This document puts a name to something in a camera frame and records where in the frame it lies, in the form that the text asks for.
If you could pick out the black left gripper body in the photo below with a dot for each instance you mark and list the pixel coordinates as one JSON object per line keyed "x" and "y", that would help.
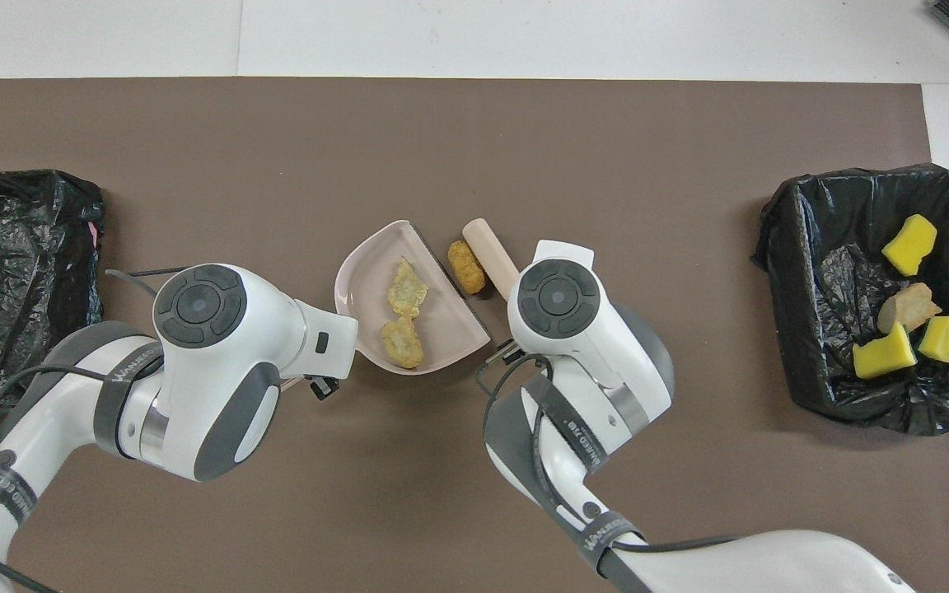
{"x": 323, "y": 387}

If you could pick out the golden crinkled chip piece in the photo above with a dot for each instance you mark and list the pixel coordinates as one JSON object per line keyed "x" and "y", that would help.
{"x": 403, "y": 343}

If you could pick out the pale cream chip piece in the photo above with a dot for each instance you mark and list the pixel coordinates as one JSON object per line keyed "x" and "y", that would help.
{"x": 407, "y": 288}

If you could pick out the beige plastic dustpan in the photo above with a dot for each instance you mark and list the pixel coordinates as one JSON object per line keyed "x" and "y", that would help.
{"x": 441, "y": 329}

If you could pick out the orange-brown nugget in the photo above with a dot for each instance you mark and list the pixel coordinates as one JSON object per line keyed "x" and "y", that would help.
{"x": 466, "y": 267}

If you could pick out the beige brush with black bristles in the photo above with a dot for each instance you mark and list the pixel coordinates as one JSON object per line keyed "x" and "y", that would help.
{"x": 491, "y": 251}

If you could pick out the notched yellow sponge piece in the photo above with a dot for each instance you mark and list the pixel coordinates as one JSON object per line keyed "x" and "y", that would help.
{"x": 883, "y": 354}

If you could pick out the beige stone-like chunk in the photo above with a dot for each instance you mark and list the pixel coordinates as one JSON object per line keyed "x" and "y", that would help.
{"x": 907, "y": 309}

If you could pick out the large yellow sponge piece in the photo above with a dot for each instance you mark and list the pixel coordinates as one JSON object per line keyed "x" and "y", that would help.
{"x": 909, "y": 245}

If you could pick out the small yellow sponge piece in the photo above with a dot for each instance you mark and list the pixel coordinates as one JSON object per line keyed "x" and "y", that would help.
{"x": 941, "y": 338}

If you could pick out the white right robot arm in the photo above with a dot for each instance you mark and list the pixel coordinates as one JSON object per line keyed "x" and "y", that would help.
{"x": 561, "y": 305}

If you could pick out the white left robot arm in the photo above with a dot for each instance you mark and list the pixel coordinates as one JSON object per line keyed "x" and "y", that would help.
{"x": 203, "y": 362}

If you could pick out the black bag lined bin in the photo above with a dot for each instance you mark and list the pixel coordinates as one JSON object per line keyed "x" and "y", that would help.
{"x": 837, "y": 272}
{"x": 13, "y": 239}

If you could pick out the brown table mat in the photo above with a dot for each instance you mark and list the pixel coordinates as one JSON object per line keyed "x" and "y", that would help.
{"x": 474, "y": 148}

